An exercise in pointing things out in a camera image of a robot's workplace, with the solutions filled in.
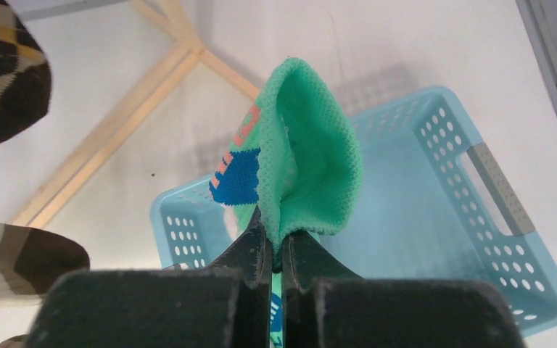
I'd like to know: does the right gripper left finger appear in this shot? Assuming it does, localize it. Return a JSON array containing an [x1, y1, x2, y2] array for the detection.
[[25, 211, 273, 347]]

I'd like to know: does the green white sock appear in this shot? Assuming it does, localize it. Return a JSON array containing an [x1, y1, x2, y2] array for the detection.
[[208, 57, 363, 347]]

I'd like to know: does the wooden drying rack frame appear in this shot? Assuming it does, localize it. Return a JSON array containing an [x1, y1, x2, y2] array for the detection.
[[11, 1, 260, 228]]

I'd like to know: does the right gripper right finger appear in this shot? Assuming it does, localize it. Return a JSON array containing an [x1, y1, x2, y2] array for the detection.
[[282, 231, 525, 347]]

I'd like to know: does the dark argyle sock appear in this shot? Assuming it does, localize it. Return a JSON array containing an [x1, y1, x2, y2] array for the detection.
[[0, 1, 52, 144]]

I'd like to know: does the striped brown green sock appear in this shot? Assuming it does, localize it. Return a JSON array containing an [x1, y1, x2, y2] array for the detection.
[[0, 223, 90, 306]]

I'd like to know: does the blue plastic basket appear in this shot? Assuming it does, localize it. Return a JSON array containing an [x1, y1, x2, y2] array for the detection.
[[149, 85, 557, 337]]

